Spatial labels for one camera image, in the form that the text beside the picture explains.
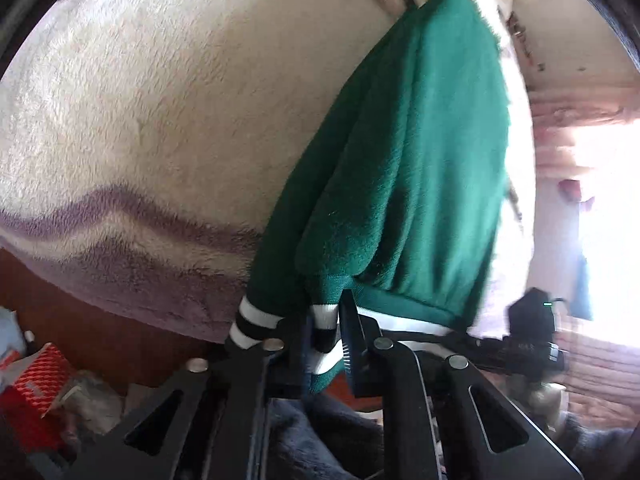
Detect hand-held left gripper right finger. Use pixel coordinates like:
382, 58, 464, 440
339, 292, 585, 480

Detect maroon knit garment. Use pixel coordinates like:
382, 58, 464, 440
559, 179, 597, 207

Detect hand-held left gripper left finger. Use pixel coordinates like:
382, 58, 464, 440
65, 316, 312, 480

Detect red patterned box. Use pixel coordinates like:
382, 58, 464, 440
0, 342, 77, 454

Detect grey fleece pants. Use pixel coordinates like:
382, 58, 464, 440
264, 394, 397, 480

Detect green varsity jacket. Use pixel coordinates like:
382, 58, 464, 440
225, 0, 540, 397

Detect white bay window ledge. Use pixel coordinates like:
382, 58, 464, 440
532, 177, 583, 313

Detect person's right forearm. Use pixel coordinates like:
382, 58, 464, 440
515, 379, 640, 480

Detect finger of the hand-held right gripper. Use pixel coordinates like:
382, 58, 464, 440
470, 336, 513, 367

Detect floral plush blanket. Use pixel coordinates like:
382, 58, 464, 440
0, 0, 418, 345

